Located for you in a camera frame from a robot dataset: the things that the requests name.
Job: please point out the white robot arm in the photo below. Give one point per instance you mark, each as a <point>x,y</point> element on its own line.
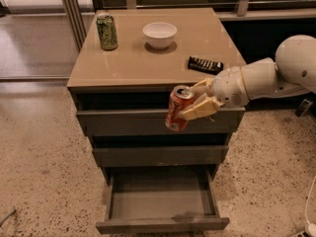
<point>292,72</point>

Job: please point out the white bowl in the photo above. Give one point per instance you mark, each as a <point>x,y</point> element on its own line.
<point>159,35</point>

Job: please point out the grey object on floor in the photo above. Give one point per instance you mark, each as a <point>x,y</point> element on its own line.
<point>6,216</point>

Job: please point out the metal window frame post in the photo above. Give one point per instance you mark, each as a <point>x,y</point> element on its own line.
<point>72,10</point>

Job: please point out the grey top drawer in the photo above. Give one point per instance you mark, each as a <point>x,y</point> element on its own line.
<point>152,122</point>

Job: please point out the red coke can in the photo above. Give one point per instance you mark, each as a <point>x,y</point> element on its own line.
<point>181,97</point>

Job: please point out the grey floor door stop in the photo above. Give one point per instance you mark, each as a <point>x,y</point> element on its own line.
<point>303,109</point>

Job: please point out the green soda can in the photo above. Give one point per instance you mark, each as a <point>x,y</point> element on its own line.
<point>107,31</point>

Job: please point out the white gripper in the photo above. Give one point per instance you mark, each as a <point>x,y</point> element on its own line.
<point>228,87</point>

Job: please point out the grey middle drawer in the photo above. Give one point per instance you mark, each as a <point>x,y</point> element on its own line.
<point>160,156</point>

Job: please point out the grey open bottom drawer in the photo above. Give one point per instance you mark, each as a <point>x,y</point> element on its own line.
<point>161,199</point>

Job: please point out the grey drawer cabinet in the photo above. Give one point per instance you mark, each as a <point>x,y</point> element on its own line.
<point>136,76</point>

